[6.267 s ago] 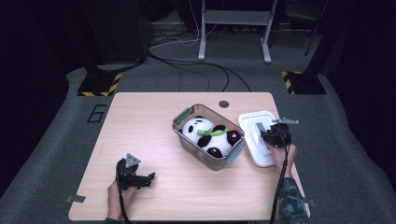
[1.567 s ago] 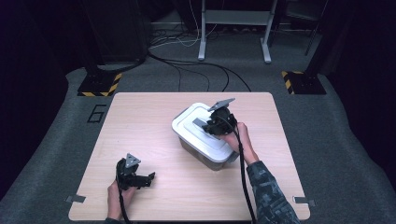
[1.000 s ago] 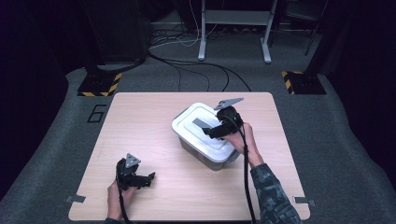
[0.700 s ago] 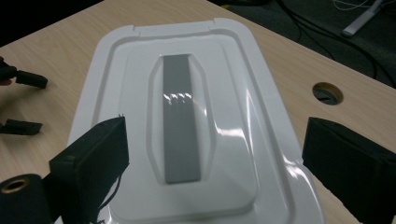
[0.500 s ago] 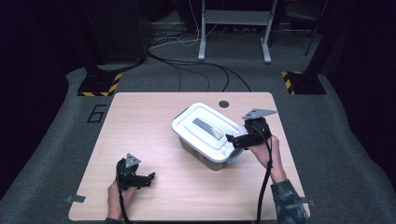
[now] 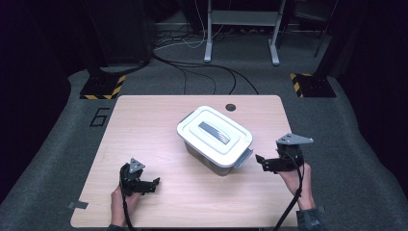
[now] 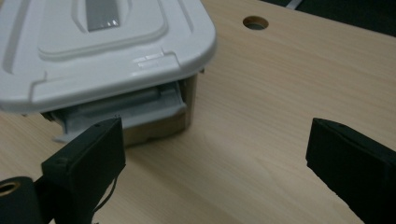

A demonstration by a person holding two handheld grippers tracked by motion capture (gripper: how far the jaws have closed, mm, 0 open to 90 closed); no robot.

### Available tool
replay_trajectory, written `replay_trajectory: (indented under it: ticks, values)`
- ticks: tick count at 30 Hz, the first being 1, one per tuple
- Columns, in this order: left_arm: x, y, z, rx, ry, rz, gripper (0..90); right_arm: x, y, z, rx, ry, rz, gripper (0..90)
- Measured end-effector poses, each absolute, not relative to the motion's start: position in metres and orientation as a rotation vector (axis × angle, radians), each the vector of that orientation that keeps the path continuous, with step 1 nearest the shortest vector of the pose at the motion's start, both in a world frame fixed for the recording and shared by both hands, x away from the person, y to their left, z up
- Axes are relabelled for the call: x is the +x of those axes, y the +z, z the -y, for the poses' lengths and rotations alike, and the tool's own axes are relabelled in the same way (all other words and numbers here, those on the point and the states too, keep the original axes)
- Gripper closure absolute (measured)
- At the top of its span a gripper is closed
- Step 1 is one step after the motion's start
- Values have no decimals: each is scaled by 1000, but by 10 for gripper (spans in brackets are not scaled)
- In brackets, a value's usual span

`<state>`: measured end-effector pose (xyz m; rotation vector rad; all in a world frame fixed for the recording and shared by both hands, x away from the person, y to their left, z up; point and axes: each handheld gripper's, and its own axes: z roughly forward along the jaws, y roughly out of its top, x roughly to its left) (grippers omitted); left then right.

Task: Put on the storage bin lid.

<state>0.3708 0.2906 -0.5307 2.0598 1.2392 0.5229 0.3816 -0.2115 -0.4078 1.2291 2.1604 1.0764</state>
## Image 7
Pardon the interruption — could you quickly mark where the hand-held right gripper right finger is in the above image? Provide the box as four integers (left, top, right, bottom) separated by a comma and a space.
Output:
305, 117, 396, 224

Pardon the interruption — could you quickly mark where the white storage box lid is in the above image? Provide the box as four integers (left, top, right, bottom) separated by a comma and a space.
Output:
0, 0, 218, 114

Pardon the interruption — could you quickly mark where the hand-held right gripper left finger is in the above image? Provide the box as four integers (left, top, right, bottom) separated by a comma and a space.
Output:
41, 117, 127, 224

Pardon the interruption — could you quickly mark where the white metal stand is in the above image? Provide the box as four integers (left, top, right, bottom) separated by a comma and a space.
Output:
284, 0, 304, 10

